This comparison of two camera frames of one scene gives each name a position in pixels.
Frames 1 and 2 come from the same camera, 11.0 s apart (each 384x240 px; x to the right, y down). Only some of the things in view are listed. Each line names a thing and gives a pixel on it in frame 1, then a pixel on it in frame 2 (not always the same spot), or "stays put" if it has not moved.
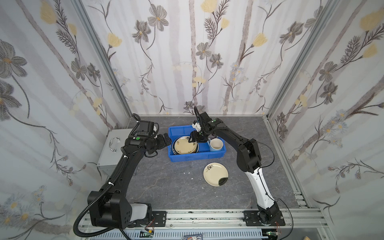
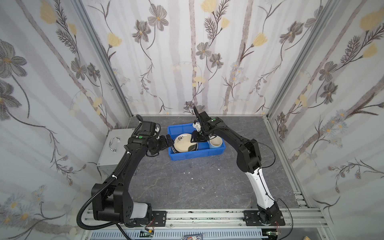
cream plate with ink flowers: (213, 172) → (182, 144)
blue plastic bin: (204, 152) stays put
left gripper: (163, 141) stays put
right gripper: (197, 132) stays put
